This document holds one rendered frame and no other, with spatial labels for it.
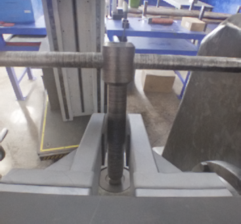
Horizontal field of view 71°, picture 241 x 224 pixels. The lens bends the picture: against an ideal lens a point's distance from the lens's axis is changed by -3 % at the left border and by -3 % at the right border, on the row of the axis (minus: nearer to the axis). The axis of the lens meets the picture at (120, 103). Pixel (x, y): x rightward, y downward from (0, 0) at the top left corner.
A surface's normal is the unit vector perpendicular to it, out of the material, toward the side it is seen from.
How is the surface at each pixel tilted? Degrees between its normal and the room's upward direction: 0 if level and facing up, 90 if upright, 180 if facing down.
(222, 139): 90
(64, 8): 90
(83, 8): 90
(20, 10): 90
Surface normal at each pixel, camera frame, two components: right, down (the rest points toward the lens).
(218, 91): -0.99, 0.01
